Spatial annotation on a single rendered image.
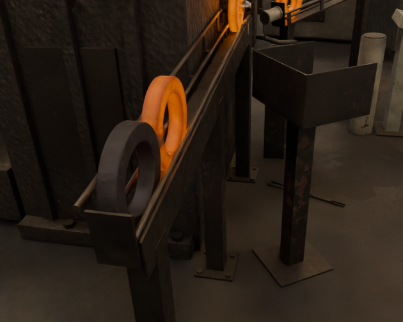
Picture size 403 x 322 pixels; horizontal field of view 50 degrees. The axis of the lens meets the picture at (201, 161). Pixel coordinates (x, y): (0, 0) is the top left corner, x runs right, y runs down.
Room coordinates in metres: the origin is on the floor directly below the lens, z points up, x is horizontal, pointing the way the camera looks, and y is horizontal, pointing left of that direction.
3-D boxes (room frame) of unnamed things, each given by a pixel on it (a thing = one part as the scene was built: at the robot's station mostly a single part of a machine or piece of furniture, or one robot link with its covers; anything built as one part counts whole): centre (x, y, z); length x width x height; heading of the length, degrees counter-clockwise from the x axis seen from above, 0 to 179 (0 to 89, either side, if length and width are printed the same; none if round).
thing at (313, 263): (1.11, -0.30, 0.36); 0.26 x 0.20 x 0.72; 20
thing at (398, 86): (2.13, -1.05, 0.31); 0.24 x 0.16 x 0.62; 165
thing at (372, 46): (2.13, -0.88, 0.26); 0.12 x 0.12 x 0.52
